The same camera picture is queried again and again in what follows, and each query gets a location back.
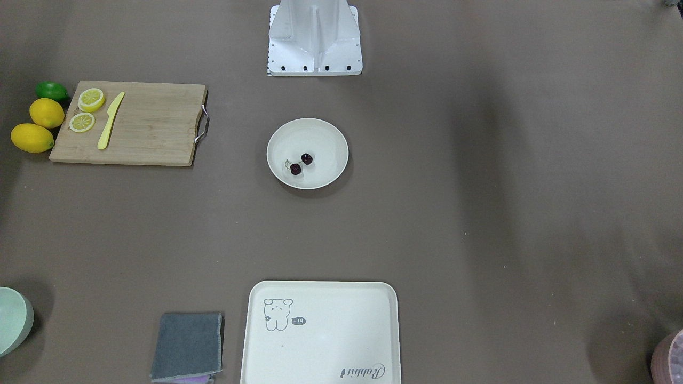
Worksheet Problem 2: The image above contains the mint green bowl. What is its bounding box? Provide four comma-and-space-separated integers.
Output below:
1, 287, 34, 357

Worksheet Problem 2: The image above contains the grey folded cloth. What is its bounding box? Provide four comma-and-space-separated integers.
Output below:
150, 312, 224, 383

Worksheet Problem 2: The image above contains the yellow lemon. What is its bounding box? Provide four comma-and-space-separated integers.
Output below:
29, 98, 65, 129
11, 123, 54, 154

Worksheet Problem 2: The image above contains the green lime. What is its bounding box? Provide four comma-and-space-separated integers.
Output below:
35, 81, 70, 103

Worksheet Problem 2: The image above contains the lemon slice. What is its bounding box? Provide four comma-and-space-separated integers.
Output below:
69, 112, 96, 133
78, 87, 106, 113

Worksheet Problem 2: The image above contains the cream round plate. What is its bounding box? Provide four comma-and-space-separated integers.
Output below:
266, 118, 351, 190

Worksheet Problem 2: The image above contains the yellow plastic knife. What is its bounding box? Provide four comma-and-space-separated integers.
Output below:
96, 91, 126, 150

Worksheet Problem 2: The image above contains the pink bowl with ice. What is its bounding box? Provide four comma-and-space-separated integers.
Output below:
650, 330, 682, 383

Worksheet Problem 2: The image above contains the cream rectangular rabbit tray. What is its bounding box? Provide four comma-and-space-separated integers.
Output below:
241, 281, 402, 383

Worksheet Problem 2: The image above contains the bamboo cutting board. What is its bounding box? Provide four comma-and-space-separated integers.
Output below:
49, 80, 208, 167

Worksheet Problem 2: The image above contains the white camera post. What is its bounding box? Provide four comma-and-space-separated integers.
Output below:
267, 1, 363, 76

